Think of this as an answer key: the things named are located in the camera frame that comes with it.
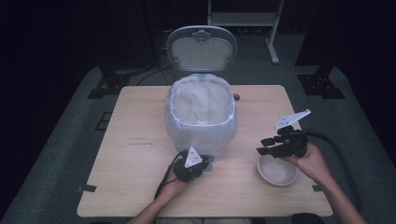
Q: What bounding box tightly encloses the black floor cable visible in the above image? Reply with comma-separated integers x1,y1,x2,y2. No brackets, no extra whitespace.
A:
136,46,176,87

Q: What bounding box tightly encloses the white metal stand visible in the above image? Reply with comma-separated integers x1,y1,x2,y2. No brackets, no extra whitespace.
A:
206,0,286,65

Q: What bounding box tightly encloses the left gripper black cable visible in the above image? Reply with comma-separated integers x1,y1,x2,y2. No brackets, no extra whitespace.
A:
153,151,185,201

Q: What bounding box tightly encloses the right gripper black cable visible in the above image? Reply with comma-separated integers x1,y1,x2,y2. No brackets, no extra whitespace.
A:
305,131,368,200

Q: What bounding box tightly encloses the black stand base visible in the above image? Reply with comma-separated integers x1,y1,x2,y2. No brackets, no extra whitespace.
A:
87,63,157,100
297,63,346,100

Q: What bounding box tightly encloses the person's right hand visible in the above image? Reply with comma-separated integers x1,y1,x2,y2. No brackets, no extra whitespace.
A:
281,143,334,187

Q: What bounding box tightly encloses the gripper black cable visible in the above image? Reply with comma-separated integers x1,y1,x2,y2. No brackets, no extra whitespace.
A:
153,151,185,201
305,131,368,200

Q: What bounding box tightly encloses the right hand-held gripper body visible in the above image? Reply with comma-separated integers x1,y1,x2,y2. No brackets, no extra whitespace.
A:
270,108,312,159

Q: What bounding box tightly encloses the person's left hand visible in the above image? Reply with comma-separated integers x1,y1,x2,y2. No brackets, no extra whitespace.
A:
158,174,191,203

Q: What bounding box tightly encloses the white ceramic bowl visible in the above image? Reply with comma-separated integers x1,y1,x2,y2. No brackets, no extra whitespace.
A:
256,154,299,188

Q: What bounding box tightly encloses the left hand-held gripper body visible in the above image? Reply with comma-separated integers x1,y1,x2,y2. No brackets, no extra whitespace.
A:
172,146,206,184

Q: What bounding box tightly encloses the black chair part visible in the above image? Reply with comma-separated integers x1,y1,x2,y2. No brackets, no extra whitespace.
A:
290,212,326,224

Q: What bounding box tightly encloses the blue-grey pedal trash can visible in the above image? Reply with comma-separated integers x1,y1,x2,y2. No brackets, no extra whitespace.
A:
163,25,238,173

